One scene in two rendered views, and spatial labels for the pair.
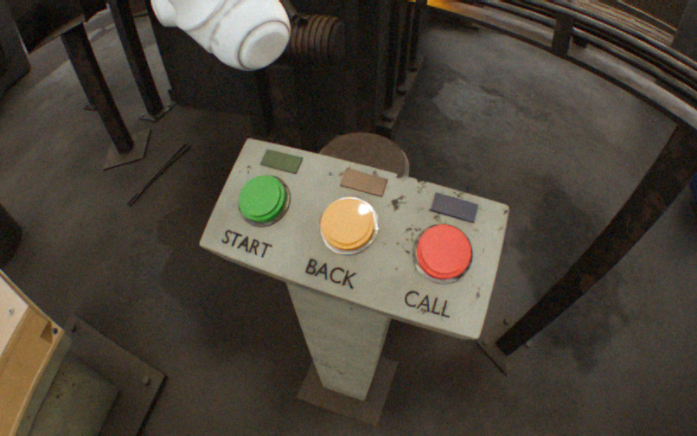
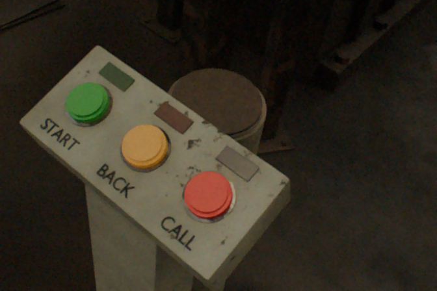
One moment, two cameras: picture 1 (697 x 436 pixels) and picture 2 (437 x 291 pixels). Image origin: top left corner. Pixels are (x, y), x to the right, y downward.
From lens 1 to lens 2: 0.27 m
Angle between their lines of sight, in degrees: 10
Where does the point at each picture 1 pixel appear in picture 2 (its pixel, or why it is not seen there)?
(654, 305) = not seen: outside the picture
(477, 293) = (223, 241)
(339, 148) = (199, 80)
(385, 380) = not seen: outside the picture
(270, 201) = (92, 106)
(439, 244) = (205, 186)
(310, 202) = (124, 119)
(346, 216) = (144, 139)
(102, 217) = not seen: outside the picture
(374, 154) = (232, 99)
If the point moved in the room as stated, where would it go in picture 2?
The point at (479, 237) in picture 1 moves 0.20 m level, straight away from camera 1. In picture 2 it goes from (247, 195) to (406, 110)
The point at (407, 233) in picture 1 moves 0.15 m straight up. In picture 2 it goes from (188, 170) to (204, 34)
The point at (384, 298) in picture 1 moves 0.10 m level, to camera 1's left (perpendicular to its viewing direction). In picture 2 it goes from (147, 214) to (42, 175)
